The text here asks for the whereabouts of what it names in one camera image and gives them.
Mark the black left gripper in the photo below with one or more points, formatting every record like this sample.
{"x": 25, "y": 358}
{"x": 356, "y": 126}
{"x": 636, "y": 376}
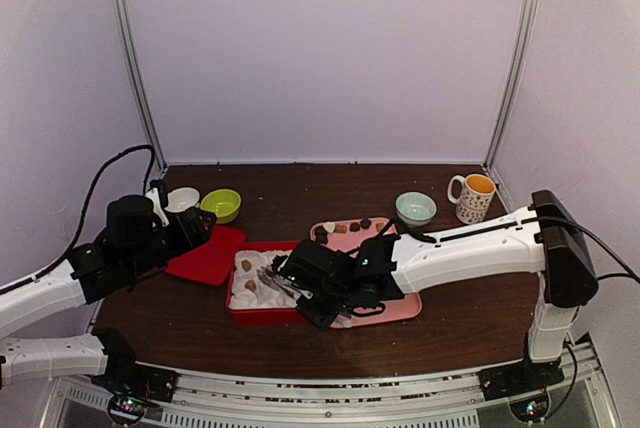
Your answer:
{"x": 200, "y": 234}

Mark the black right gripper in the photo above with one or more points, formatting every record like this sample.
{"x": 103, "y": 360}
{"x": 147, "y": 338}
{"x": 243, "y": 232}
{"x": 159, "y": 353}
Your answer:
{"x": 322, "y": 320}

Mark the red tin lid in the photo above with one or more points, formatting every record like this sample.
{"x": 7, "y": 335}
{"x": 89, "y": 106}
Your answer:
{"x": 211, "y": 263}

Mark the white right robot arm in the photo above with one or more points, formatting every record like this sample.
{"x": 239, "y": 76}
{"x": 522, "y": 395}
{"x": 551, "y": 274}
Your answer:
{"x": 541, "y": 238}

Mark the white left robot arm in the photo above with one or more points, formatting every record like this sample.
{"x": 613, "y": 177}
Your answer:
{"x": 79, "y": 278}

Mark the dark chocolate tray left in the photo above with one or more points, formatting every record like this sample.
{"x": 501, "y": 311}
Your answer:
{"x": 321, "y": 236}

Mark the white heart chocolate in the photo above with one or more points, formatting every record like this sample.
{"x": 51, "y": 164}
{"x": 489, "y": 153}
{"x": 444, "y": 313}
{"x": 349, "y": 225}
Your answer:
{"x": 329, "y": 226}

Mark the pink plastic tray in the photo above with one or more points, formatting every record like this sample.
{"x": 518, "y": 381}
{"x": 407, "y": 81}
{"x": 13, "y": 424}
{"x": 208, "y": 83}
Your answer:
{"x": 396, "y": 310}

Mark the white ceramic bowl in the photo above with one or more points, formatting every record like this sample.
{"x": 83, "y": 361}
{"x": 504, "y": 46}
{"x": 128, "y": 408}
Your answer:
{"x": 181, "y": 199}

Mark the white paper liner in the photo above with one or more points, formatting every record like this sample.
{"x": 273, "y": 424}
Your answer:
{"x": 267, "y": 298}

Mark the green plastic bowl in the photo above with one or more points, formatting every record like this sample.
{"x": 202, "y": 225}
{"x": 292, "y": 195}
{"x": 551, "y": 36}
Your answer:
{"x": 224, "y": 203}

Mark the red tin box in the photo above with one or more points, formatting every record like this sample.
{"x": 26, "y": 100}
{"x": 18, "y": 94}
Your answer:
{"x": 268, "y": 316}

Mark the light blue ceramic bowl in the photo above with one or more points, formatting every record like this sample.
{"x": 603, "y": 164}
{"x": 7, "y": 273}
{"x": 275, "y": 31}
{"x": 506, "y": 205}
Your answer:
{"x": 415, "y": 209}

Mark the white floral mug yellow inside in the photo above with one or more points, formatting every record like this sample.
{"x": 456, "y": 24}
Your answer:
{"x": 472, "y": 196}

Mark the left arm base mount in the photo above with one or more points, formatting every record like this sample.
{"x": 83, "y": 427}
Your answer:
{"x": 138, "y": 381}

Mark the aluminium front rail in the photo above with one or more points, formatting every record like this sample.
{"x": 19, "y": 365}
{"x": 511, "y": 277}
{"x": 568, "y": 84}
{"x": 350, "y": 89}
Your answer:
{"x": 447, "y": 399}

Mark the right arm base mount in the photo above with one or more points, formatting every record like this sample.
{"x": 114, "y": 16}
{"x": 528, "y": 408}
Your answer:
{"x": 516, "y": 379}

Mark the aluminium frame post left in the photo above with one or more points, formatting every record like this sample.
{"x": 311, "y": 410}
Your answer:
{"x": 134, "y": 72}

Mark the aluminium frame post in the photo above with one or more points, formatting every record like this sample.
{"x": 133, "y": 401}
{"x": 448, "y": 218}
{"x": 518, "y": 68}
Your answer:
{"x": 527, "y": 18}
{"x": 134, "y": 72}

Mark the aluminium frame post right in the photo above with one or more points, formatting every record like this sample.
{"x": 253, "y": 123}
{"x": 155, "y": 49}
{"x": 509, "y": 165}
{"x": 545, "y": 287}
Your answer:
{"x": 527, "y": 18}

